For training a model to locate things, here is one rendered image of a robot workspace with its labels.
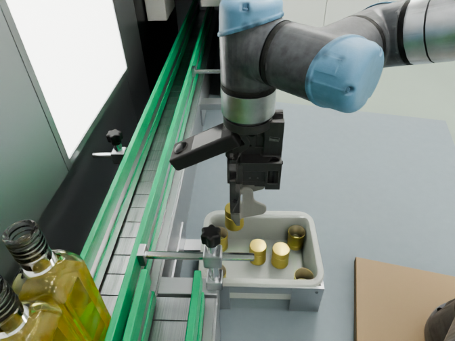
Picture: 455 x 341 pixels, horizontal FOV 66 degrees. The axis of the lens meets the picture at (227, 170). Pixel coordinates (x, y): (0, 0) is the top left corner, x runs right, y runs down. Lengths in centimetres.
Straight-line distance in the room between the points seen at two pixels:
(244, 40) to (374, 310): 53
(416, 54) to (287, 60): 16
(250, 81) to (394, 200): 62
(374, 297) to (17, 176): 63
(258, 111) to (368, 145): 71
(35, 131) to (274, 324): 52
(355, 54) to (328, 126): 84
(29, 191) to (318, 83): 43
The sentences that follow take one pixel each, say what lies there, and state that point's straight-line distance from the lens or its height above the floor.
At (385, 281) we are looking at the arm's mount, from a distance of 77.
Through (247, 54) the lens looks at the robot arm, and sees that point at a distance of 41.
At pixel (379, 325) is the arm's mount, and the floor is 77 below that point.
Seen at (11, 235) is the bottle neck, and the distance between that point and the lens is 37.
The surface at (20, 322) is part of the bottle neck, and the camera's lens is 36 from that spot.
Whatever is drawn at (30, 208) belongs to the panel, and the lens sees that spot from 59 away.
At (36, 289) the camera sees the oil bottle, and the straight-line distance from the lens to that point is 39.
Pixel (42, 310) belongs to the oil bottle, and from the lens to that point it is 37.
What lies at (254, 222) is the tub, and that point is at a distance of 75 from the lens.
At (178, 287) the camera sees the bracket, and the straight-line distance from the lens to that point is 58.
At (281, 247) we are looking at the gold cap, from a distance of 71.
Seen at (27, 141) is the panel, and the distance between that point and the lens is 58.
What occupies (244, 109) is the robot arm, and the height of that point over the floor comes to 115.
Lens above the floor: 137
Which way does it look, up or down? 40 degrees down
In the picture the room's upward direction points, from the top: 2 degrees counter-clockwise
